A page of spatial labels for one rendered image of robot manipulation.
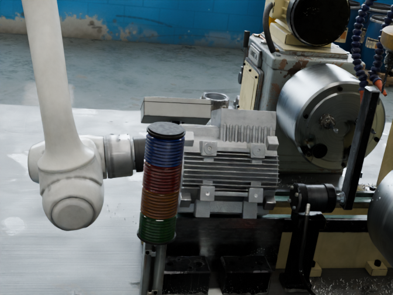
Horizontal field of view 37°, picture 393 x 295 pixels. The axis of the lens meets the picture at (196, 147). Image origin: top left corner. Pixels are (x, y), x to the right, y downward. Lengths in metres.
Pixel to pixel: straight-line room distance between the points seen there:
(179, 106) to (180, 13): 5.40
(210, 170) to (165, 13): 5.68
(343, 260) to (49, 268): 0.66
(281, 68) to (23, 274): 0.90
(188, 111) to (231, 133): 0.26
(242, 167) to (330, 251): 0.32
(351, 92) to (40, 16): 0.81
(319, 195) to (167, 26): 5.76
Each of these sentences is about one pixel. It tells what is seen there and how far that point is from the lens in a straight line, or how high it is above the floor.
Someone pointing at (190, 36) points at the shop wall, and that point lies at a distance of 6.91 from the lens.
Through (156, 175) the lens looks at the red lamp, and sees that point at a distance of 0.89.
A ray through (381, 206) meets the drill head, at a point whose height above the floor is 1.06.
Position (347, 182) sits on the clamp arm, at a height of 1.05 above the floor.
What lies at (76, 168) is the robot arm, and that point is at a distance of 1.03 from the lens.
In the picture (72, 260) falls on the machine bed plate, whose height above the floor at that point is 0.80.
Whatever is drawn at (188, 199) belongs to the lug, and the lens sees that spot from 1.18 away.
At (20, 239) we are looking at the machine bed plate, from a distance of 1.39.
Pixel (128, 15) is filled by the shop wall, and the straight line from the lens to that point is 6.78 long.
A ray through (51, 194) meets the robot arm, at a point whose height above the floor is 1.06.
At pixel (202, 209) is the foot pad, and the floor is 0.96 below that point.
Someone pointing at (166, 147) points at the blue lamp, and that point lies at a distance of 0.87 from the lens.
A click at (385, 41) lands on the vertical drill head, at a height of 1.31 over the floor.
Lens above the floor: 1.54
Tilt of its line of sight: 23 degrees down
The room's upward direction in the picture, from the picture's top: 7 degrees clockwise
